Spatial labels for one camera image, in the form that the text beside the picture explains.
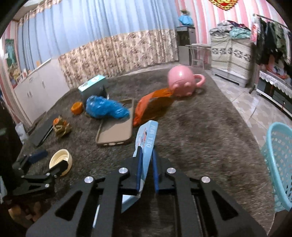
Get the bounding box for person's left hand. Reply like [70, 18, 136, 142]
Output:
[8, 202, 43, 228]

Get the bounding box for khaki cloth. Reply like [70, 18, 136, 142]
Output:
[53, 116, 72, 138]

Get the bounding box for light blue carton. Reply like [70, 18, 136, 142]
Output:
[121, 120, 159, 213]

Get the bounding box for cream plastic bowl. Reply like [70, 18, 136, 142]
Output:
[49, 149, 73, 177]

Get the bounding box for blue and floral curtain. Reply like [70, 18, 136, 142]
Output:
[17, 0, 180, 88]

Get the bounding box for white lace cloth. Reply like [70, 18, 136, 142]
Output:
[259, 70, 292, 98]

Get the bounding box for brown shaggy rug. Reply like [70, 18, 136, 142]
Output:
[17, 66, 275, 237]

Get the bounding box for teal plastic basket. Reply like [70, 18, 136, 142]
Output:
[260, 122, 292, 212]

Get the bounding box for metal clothes rack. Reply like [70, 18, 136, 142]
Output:
[249, 14, 292, 94]

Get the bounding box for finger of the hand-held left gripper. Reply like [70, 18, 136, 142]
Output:
[12, 149, 49, 170]
[12, 161, 70, 199]

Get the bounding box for small metal table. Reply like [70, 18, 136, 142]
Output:
[185, 43, 211, 69]

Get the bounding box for red heart wall decoration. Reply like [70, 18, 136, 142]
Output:
[209, 0, 239, 11]

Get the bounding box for peeled orange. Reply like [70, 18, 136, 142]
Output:
[71, 102, 84, 115]

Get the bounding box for white cabinet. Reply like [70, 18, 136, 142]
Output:
[14, 58, 70, 125]

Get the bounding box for beige phone case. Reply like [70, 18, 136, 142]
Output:
[95, 98, 135, 147]

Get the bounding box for black textured mat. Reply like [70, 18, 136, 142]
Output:
[28, 113, 62, 147]

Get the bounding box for pink pig-shaped toy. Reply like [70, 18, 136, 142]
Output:
[167, 64, 206, 98]

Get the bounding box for pile of clothes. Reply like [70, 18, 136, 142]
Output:
[209, 20, 251, 38]

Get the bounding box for blue plastic bag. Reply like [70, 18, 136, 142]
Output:
[85, 95, 130, 120]

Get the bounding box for white plastic bag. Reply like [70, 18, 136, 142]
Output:
[15, 123, 29, 144]

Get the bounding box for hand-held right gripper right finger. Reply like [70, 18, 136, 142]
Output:
[152, 148, 267, 237]

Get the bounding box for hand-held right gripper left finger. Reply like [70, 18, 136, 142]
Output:
[26, 147, 146, 237]

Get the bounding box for grey water dispenser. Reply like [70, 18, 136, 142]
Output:
[176, 26, 196, 65]

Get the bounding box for blue bag on dispenser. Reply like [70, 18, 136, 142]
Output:
[178, 14, 194, 26]

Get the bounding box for hanging clothes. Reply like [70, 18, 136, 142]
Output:
[250, 16, 292, 69]

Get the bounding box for wall poster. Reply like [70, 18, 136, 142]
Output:
[5, 38, 17, 66]

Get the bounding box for cabinet with patterned cloth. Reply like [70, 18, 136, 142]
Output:
[210, 33, 253, 88]

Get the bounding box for orange plastic bag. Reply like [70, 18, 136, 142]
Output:
[133, 88, 175, 127]

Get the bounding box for teal cardboard box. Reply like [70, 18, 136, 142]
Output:
[78, 75, 109, 101]

